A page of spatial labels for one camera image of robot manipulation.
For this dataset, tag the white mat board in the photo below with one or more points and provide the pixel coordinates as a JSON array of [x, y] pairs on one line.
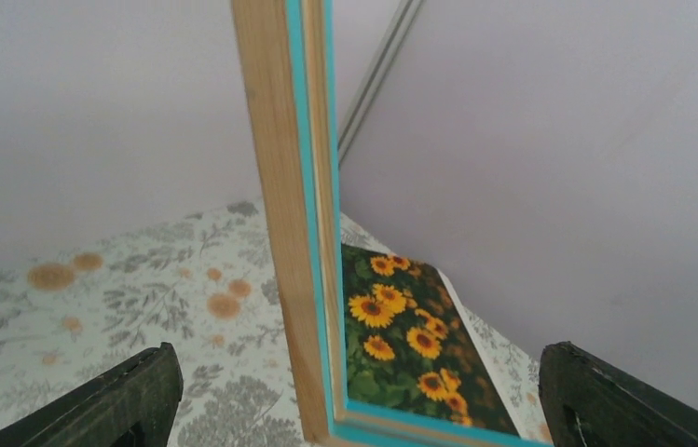
[[526, 427]]

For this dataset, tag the teal wooden picture frame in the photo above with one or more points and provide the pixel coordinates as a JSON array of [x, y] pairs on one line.
[[287, 62]]

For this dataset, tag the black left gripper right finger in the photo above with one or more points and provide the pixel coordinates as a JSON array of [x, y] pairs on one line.
[[588, 402]]

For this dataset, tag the sunflower photo print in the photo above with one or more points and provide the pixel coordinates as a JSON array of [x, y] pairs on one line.
[[408, 348]]

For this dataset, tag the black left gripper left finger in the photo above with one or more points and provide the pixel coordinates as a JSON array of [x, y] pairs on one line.
[[132, 404]]

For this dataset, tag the right aluminium corner post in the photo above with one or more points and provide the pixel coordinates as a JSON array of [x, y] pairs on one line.
[[368, 38]]

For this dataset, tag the floral patterned tablecloth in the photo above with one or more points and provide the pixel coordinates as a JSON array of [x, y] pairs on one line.
[[205, 284]]

